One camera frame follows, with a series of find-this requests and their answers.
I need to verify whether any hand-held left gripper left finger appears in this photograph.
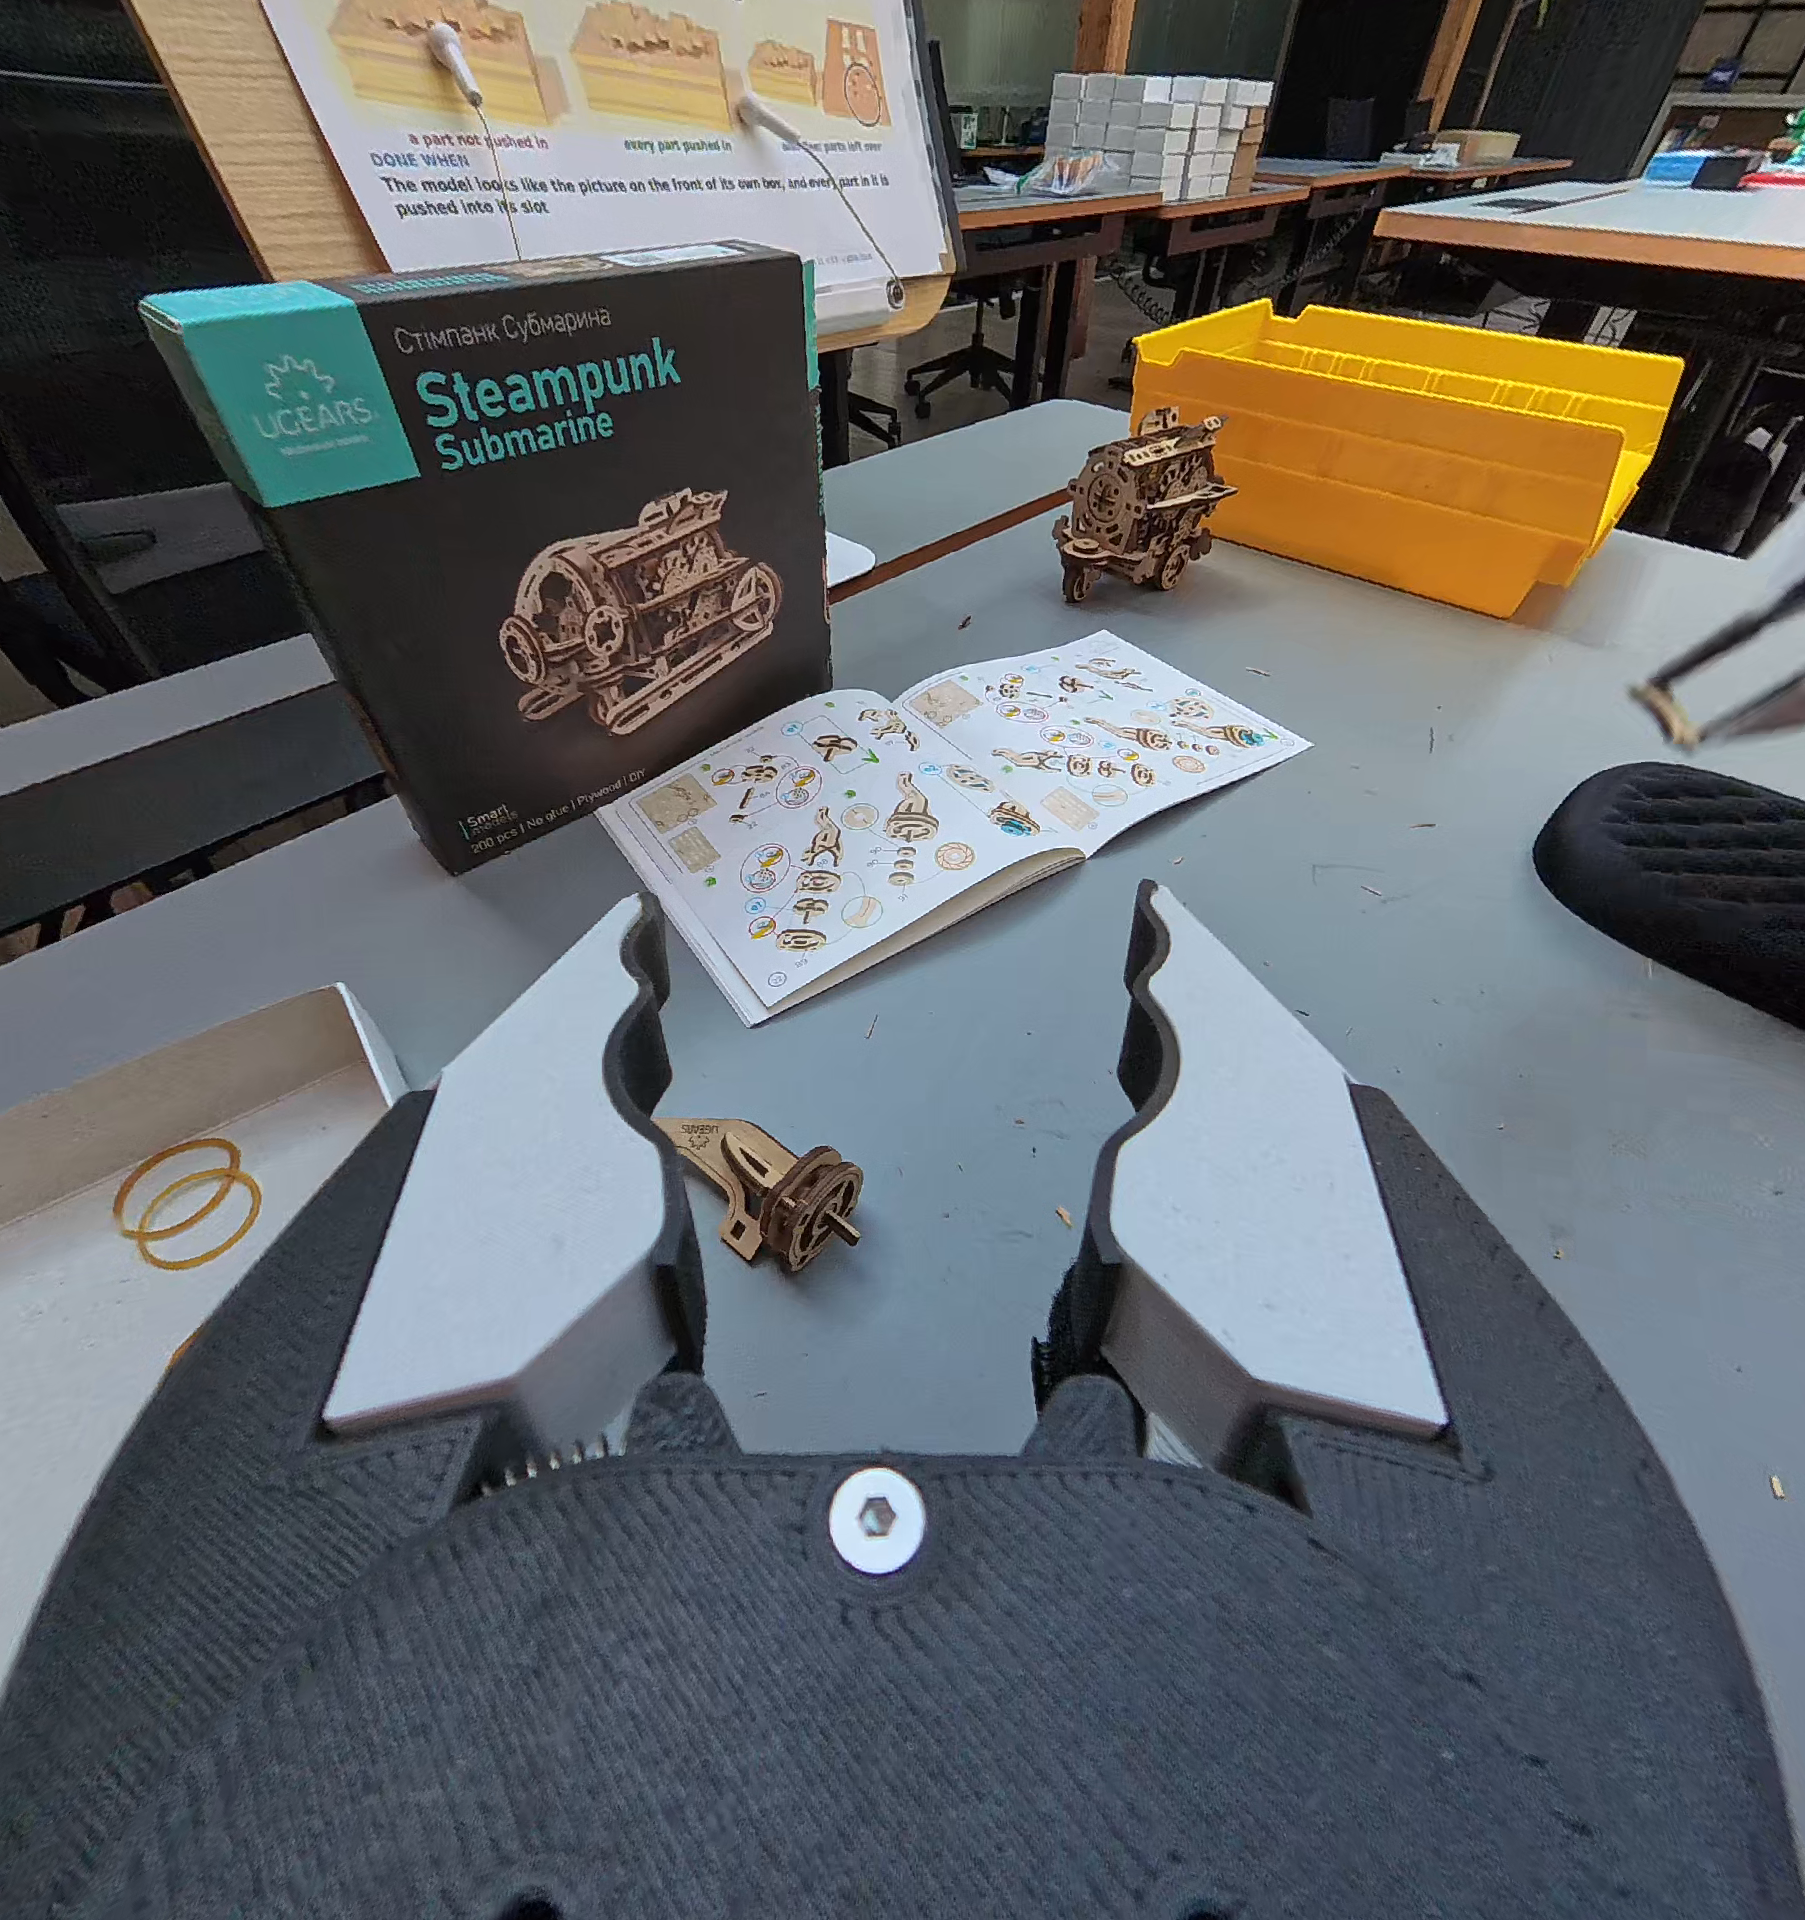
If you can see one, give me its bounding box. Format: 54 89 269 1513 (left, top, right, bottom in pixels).
322 891 712 1493

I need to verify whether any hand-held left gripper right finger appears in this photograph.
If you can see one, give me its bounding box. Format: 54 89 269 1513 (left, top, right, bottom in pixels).
1035 881 1449 1471

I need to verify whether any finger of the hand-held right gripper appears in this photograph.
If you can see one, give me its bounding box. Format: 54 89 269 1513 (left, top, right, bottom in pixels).
1648 447 1805 711
1693 656 1805 748

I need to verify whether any wooden crank wheel assembly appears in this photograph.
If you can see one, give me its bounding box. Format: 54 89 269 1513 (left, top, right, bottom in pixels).
652 1115 864 1277

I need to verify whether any black model kit box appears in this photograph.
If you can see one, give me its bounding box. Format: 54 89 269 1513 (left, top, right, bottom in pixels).
137 238 835 876

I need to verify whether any wooden submarine model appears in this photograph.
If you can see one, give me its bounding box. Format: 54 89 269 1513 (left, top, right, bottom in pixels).
1050 410 1238 606

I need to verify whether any black honeycomb mesh pad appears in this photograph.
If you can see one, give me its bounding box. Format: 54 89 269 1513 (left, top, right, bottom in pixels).
1529 763 1805 1055

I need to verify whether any group of tan rubber bands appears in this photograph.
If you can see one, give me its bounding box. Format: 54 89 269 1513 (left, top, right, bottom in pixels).
109 1137 264 1274

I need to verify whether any white-top office desk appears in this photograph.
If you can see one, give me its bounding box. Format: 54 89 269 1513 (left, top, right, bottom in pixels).
1374 176 1805 530

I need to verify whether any yellow plastic bin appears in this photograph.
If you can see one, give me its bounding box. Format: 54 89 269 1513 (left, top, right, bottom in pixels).
1132 353 1632 621
1129 298 1684 587

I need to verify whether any white cardboard box tray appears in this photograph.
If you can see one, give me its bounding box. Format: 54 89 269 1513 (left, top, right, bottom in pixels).
0 981 412 1815

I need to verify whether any open instruction booklet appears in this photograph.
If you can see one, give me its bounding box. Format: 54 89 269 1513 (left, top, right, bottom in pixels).
597 629 1311 1028

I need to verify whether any stack of white boxes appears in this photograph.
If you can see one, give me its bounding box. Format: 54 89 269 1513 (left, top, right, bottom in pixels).
1047 65 1276 202

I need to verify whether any wood-edged office desk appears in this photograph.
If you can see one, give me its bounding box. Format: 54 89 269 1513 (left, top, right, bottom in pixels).
953 180 1265 411

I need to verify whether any black rolling office chair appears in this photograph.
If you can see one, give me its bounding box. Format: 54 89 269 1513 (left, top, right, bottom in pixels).
900 279 1025 428

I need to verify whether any black mesh office chair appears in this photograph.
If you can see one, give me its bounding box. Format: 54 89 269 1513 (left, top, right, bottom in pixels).
0 0 310 708

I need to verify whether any instruction poster on board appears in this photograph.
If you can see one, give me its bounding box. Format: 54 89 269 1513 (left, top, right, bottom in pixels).
121 0 953 350

